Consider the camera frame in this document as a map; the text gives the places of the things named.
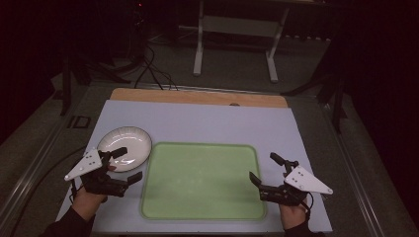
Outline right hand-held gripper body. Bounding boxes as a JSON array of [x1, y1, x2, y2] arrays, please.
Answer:
[[259, 160, 334, 207]]

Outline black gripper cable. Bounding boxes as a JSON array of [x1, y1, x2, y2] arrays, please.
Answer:
[[300, 193, 314, 222], [9, 146, 87, 237]]

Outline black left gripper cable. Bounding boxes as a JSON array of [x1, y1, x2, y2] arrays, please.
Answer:
[[9, 146, 87, 237]]

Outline pale blue table mat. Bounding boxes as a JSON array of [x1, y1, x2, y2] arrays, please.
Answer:
[[55, 99, 334, 234]]

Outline person's right hand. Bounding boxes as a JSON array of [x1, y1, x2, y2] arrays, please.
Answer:
[[280, 197, 309, 231]]

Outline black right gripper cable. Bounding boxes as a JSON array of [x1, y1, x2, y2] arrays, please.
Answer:
[[300, 193, 314, 222]]

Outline green rectangular tray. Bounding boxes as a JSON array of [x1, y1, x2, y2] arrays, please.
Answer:
[[140, 141, 268, 221]]

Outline black floor cables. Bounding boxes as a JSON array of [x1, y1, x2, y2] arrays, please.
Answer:
[[132, 43, 180, 92]]

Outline white round plate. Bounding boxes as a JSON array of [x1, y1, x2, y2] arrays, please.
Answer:
[[97, 126, 153, 173]]

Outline white metal stand frame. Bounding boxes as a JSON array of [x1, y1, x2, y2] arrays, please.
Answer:
[[193, 0, 291, 84]]

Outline black stand leg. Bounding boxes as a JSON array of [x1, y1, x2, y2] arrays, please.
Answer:
[[59, 55, 73, 117], [331, 77, 348, 133]]

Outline person's left hand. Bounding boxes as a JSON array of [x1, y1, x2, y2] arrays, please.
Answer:
[[72, 187, 109, 221]]

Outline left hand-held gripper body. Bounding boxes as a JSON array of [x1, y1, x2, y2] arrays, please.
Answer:
[[63, 148, 129, 198]]

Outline black rectangular floor bracket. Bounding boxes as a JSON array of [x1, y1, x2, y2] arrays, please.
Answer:
[[66, 115, 92, 129]]

